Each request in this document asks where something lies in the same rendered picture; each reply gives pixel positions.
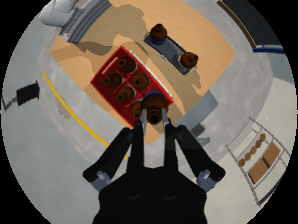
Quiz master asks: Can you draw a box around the red crate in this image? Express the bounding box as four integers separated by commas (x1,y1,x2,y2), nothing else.
90,46,174,128

